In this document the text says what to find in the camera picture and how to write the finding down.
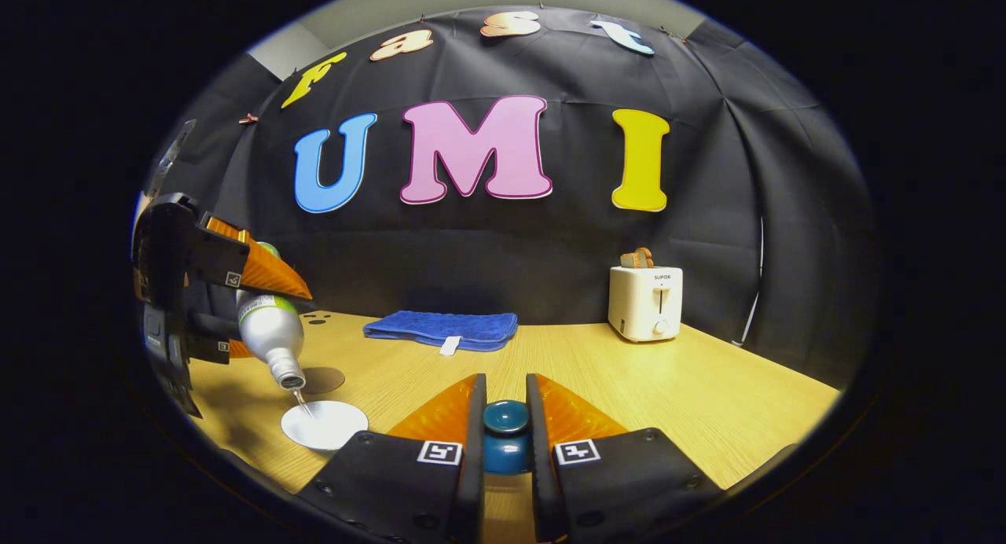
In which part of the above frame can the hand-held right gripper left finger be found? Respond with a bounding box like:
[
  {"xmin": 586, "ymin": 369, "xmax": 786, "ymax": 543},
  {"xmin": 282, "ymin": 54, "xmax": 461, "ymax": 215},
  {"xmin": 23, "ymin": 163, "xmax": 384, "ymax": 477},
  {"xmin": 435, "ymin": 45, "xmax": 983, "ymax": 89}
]
[{"xmin": 295, "ymin": 373, "xmax": 488, "ymax": 544}]

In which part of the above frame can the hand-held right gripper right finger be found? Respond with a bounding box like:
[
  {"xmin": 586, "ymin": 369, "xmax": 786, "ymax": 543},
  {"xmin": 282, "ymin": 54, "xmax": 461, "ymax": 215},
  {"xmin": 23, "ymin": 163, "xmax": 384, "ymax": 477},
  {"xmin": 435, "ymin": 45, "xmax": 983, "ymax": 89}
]
[{"xmin": 525, "ymin": 373, "xmax": 724, "ymax": 544}]

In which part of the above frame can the silver green water bottle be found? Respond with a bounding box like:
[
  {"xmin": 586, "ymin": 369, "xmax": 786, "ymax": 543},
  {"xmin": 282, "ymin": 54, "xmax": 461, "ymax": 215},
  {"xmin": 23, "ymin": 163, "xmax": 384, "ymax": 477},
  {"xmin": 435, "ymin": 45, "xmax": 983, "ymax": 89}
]
[{"xmin": 236, "ymin": 243, "xmax": 307, "ymax": 391}]

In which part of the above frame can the round brown coaster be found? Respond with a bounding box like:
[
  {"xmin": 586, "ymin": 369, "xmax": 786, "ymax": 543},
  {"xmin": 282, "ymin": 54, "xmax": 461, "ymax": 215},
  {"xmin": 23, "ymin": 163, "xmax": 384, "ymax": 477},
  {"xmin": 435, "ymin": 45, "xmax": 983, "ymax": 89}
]
[{"xmin": 302, "ymin": 367, "xmax": 346, "ymax": 395}]

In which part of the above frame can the folded blue towel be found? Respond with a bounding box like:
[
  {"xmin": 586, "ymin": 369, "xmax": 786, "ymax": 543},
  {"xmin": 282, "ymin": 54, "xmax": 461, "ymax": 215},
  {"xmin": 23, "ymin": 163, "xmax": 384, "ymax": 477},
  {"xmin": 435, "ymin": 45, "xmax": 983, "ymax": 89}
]
[{"xmin": 363, "ymin": 310, "xmax": 519, "ymax": 357}]

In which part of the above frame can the white toaster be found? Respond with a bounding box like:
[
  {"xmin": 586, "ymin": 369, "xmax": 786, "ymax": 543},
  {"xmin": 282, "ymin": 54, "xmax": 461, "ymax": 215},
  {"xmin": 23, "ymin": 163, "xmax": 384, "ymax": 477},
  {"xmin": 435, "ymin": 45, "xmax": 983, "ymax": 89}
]
[{"xmin": 608, "ymin": 266, "xmax": 684, "ymax": 343}]

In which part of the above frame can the black backdrop cloth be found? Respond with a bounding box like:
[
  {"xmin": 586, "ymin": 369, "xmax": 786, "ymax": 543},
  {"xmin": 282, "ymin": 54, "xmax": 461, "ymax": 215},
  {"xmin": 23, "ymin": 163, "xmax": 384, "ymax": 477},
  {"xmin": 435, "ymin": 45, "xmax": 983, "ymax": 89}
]
[{"xmin": 145, "ymin": 6, "xmax": 877, "ymax": 391}]

